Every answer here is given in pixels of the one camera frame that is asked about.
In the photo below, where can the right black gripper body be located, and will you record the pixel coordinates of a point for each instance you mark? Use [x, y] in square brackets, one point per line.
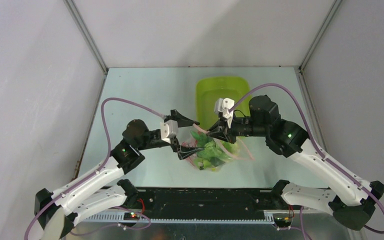
[225, 131]

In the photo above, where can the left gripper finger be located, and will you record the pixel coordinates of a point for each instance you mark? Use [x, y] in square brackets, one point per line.
[184, 152]
[182, 121]

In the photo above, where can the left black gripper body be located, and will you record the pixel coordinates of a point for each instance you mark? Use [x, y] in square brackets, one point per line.
[152, 141]

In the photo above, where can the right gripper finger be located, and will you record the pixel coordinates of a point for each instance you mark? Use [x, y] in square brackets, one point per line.
[220, 127]
[223, 136]

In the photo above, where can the clear pink zip bag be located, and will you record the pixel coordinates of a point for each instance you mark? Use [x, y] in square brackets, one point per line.
[244, 153]

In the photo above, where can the green lettuce head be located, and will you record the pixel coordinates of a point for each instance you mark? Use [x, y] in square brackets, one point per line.
[214, 156]

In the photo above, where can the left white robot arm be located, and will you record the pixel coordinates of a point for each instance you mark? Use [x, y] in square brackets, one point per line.
[102, 187]

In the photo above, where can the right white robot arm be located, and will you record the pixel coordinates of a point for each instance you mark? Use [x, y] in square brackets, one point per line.
[348, 198]

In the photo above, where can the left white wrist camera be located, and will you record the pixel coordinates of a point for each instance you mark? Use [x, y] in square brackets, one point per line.
[168, 130]

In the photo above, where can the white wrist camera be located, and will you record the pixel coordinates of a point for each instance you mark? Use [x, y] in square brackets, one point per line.
[224, 107]
[168, 130]

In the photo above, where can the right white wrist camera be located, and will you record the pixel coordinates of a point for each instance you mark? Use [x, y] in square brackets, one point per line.
[224, 107]

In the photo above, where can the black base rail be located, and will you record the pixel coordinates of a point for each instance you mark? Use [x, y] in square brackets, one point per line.
[201, 204]

